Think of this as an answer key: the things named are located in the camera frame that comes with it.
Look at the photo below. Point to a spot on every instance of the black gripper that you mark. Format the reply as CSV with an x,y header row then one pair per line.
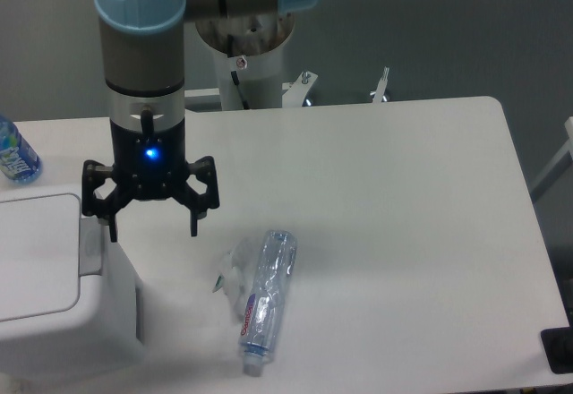
x,y
148,168

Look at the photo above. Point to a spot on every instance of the crumpled white paper wrapper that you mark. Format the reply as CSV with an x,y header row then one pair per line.
x,y
236,268

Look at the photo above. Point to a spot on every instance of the black device at table corner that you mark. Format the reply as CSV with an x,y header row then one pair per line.
x,y
557,344

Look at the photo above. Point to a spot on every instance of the white frame at right edge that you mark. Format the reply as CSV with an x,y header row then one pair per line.
x,y
554,168

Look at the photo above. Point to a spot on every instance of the crushed clear plastic bottle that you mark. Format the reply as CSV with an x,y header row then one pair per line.
x,y
264,309

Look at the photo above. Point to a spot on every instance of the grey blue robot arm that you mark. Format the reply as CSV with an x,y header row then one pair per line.
x,y
142,45

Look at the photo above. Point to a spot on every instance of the white plastic trash can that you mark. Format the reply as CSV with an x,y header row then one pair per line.
x,y
71,300

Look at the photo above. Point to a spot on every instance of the blue labelled water bottle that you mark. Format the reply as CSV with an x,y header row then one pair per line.
x,y
20,163

